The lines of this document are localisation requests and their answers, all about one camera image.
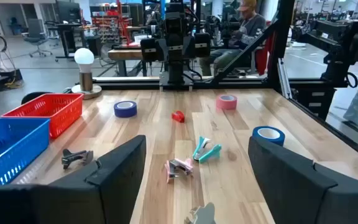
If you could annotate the red plastic basket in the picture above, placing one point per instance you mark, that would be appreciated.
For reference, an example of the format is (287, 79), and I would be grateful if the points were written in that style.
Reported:
(57, 115)

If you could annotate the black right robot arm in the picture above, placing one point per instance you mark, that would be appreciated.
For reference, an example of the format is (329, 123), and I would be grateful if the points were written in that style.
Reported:
(176, 74)

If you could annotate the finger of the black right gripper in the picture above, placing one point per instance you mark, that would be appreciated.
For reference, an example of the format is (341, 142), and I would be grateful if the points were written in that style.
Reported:
(202, 45)
(149, 49)

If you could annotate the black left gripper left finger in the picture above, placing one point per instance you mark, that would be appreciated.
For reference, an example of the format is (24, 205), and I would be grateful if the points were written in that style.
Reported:
(57, 202)

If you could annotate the wooden workbench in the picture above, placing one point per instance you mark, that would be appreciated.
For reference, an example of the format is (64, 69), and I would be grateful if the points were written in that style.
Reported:
(124, 54)

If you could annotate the teal staple remover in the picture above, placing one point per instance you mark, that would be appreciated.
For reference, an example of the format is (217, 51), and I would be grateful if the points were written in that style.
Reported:
(211, 154)

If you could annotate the pink toy airplane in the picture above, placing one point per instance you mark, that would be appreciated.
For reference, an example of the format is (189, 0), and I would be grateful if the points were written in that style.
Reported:
(179, 169)

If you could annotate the black aluminium table frame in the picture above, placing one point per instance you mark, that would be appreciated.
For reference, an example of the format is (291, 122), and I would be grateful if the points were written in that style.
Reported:
(244, 85)

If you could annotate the red parts shelf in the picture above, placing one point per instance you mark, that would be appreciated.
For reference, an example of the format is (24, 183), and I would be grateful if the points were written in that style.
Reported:
(110, 25)

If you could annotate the grey office chair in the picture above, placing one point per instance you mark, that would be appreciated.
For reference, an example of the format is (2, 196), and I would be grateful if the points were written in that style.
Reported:
(36, 37)

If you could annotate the white bulb table lamp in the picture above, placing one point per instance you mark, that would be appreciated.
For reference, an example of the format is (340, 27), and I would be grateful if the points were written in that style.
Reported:
(85, 81)

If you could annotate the black desk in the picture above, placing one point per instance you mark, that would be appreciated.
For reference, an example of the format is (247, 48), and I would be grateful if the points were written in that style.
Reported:
(67, 34)

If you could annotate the grey staple remover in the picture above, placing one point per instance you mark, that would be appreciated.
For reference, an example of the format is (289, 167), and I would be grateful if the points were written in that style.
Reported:
(202, 215)

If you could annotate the dark staple remover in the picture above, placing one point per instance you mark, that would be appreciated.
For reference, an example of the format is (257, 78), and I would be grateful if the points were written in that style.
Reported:
(73, 156)

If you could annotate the blue plastic basket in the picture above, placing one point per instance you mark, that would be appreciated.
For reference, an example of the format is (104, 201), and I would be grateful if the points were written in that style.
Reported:
(11, 146)

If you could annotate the person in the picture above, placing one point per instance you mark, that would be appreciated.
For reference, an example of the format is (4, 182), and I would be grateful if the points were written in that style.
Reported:
(250, 28)

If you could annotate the dark blue tape roll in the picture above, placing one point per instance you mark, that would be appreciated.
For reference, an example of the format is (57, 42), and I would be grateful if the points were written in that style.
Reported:
(125, 114)

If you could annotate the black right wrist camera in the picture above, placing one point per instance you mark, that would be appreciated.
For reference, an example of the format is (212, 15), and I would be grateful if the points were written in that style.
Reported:
(175, 26)

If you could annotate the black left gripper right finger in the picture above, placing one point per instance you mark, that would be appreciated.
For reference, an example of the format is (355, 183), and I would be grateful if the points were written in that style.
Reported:
(306, 193)

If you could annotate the small red stapler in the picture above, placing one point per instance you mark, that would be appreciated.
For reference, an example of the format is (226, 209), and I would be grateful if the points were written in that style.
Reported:
(178, 117)

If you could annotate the black metal side stand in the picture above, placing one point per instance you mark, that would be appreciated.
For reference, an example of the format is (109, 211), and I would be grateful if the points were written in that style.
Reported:
(331, 62)

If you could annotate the pink tape roll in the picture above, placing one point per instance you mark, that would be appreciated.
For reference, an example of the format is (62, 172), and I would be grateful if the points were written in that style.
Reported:
(226, 105)

